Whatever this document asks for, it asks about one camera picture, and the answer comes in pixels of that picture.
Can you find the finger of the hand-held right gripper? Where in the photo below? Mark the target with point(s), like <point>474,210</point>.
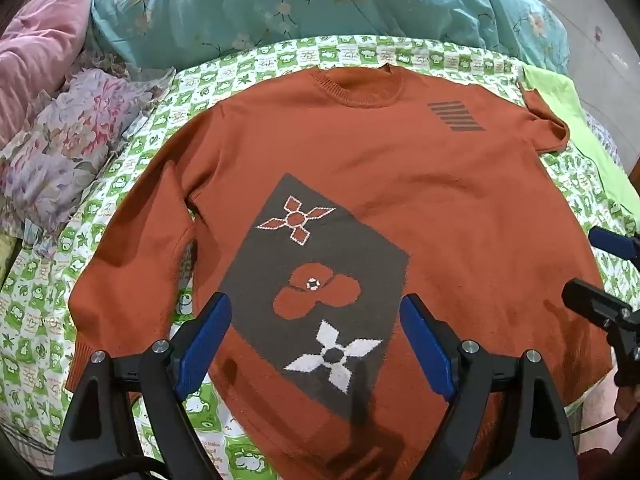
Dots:
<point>590,300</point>
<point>617,245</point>

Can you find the teal floral quilt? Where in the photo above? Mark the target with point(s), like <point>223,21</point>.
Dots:
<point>300,0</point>

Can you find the green patterned bedsheet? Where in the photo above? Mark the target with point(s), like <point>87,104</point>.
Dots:
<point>125,180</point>

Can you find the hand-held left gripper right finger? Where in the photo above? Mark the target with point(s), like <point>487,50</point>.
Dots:
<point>422,335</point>

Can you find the light green cloth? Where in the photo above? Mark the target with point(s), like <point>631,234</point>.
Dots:
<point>595,140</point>

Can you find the pink blanket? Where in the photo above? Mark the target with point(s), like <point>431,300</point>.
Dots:
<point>35,45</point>

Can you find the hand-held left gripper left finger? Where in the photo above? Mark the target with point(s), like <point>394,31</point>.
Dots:
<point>212,327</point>

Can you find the orange knit sweater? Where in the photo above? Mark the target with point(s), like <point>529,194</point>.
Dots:
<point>400,175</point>

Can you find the lilac floral pillow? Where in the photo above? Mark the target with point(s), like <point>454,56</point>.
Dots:
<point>70,140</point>

